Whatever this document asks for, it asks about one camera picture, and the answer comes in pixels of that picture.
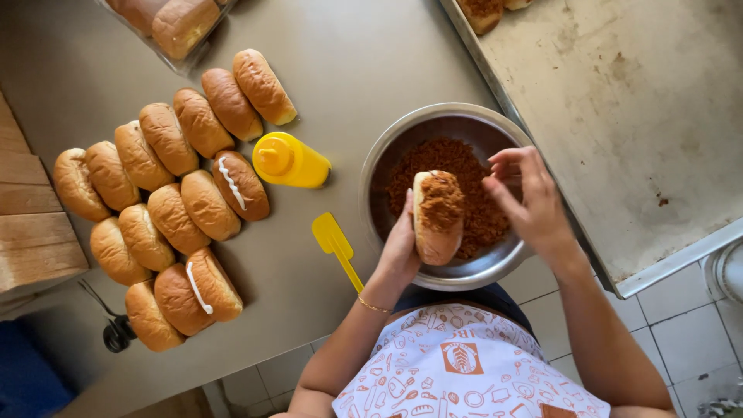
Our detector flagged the blue cloth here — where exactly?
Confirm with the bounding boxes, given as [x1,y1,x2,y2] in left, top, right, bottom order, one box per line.
[0,319,77,418]

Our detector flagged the bun with white cream line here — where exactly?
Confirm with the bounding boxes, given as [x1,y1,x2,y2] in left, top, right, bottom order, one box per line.
[211,150,271,223]
[185,247,245,324]

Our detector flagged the black scissors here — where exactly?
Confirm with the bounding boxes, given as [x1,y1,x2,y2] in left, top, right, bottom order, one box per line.
[78,279,138,354]

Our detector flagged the floss-topped bread bun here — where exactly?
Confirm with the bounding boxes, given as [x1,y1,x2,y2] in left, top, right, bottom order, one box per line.
[412,170,467,267]

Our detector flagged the person's right hand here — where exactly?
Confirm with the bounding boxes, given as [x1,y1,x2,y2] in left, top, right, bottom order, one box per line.
[481,145,577,260]

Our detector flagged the round metal bowl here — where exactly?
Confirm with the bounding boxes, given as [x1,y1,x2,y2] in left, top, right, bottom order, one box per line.
[358,103,538,292]

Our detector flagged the yellow plastic spatula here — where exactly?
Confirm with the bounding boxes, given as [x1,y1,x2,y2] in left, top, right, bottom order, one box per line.
[311,212,365,295]

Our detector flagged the group of plain bread buns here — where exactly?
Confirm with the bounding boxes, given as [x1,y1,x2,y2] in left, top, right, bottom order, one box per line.
[52,48,298,353]

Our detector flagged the stacked wooden boards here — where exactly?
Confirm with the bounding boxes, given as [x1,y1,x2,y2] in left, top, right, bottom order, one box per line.
[0,90,90,304]

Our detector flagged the brown meat floss heap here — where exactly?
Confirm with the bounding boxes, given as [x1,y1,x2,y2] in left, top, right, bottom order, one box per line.
[385,136,513,260]

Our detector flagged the large metal baking tray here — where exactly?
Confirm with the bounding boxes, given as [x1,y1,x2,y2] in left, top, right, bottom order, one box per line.
[438,0,743,300]

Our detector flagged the dark blue garment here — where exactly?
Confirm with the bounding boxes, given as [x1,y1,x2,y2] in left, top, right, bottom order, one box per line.
[393,282,538,344]

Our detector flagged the white apron with orange print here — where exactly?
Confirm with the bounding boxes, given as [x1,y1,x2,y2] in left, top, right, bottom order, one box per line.
[331,302,612,418]

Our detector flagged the thin gold bracelet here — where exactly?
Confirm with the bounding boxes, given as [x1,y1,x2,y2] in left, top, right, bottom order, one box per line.
[357,294,394,315]

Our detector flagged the person's left hand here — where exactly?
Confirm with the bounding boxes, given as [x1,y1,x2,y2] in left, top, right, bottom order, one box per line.
[374,188,425,289]

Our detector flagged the white round container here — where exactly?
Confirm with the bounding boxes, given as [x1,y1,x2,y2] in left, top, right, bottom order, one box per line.
[701,237,743,305]

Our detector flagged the clear bag of buns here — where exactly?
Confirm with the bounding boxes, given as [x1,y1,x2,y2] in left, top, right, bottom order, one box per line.
[95,0,239,77]

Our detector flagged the floss-coated bun on tray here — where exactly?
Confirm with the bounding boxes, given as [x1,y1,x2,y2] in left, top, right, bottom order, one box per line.
[456,0,505,36]

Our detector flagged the yellow squeeze bottle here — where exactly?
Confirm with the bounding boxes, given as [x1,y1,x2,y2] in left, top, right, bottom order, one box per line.
[252,131,333,190]

